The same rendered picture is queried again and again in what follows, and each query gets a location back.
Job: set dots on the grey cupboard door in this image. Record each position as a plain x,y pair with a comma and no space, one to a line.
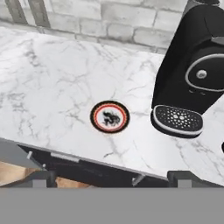
16,154

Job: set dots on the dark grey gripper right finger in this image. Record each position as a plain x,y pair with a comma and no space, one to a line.
178,178

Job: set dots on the dark drawer front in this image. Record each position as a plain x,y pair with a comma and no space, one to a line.
96,172

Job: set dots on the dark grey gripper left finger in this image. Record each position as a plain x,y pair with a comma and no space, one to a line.
43,178

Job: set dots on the black red white saucer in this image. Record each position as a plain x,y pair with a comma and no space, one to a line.
110,117

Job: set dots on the black coffee machine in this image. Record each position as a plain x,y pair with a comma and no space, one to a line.
186,73

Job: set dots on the grey wall frame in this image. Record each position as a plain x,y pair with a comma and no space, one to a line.
36,11

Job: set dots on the black round object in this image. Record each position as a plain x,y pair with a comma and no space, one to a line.
222,147

